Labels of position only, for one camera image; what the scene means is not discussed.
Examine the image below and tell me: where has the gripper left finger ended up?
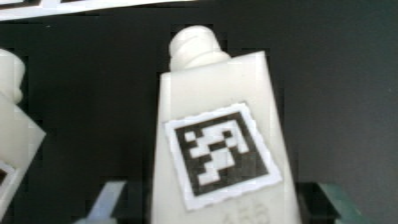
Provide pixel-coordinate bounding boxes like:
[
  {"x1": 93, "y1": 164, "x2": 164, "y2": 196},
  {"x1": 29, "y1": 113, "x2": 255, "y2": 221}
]
[{"x1": 73, "y1": 181, "x2": 127, "y2": 224}]

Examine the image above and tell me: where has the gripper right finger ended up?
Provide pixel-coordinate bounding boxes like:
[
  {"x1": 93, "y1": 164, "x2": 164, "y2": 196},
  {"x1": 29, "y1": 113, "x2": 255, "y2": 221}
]
[{"x1": 299, "y1": 182, "x2": 356, "y2": 224}]

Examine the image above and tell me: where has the white stool leg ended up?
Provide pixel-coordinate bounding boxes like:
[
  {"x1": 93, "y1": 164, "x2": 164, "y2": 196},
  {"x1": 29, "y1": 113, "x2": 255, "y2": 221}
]
[
  {"x1": 0, "y1": 49, "x2": 47, "y2": 210},
  {"x1": 152, "y1": 26, "x2": 303, "y2": 224}
]

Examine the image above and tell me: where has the white fiducial marker sheet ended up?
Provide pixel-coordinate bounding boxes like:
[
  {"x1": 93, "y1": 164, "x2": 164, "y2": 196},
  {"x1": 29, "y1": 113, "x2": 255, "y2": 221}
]
[{"x1": 0, "y1": 0, "x2": 196, "y2": 21}]

